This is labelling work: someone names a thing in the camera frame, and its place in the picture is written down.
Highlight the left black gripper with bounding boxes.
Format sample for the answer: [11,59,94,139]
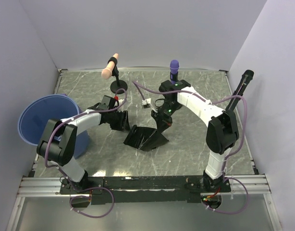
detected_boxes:
[108,110,131,132]

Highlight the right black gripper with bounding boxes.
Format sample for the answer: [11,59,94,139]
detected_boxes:
[151,100,182,134]

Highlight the black trash bag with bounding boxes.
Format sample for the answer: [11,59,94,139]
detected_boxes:
[123,125,169,152]

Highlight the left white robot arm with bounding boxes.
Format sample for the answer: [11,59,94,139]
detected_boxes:
[37,95,130,193]

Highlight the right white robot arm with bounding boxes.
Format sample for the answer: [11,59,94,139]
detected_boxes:
[151,80,239,192]

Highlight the blue plastic trash bin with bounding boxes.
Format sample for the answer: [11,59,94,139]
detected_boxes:
[17,94,82,146]

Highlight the beige microphone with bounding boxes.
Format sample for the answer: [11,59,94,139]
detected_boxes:
[101,53,119,79]

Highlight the purple microphone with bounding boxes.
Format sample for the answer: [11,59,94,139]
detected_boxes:
[170,60,179,84]

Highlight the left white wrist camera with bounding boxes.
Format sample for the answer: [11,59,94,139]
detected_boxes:
[114,95,127,107]

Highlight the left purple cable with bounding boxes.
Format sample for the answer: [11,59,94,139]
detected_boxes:
[44,88,128,218]

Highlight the purple cable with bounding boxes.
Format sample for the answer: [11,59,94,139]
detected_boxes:
[44,88,128,218]
[132,80,249,215]

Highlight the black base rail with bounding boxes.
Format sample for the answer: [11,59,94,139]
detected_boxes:
[60,175,231,205]

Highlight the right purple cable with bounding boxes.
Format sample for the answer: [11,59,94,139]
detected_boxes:
[132,80,249,215]

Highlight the black microphone orange ring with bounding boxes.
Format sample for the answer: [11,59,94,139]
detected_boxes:
[228,69,255,111]

